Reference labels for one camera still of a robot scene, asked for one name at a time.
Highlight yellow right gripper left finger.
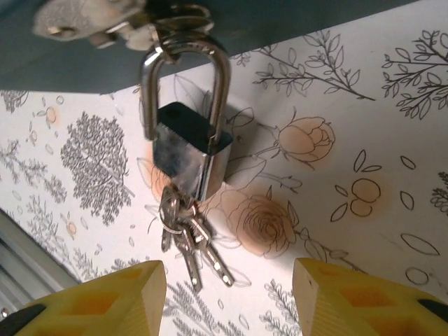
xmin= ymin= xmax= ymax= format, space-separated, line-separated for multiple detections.
xmin=0 ymin=260 xmax=167 ymax=336

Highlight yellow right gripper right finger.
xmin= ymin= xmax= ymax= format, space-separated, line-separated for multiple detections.
xmin=292 ymin=258 xmax=448 ymax=336

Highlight plain silver spare key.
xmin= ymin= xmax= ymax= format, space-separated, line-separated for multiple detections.
xmin=194 ymin=216 xmax=235 ymax=288
xmin=180 ymin=223 xmax=204 ymax=292

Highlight silver key ring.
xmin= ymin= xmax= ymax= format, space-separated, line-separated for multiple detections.
xmin=167 ymin=204 xmax=199 ymax=237

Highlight silver padlock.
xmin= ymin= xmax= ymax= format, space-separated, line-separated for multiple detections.
xmin=141 ymin=41 xmax=235 ymax=203

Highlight brass box hasp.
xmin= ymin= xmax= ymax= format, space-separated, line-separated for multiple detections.
xmin=33 ymin=0 xmax=215 ymax=64

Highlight teal starry night tin box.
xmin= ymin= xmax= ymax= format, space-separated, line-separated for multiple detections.
xmin=0 ymin=0 xmax=448 ymax=95

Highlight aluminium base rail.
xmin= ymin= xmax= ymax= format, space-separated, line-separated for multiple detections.
xmin=0 ymin=209 xmax=78 ymax=309

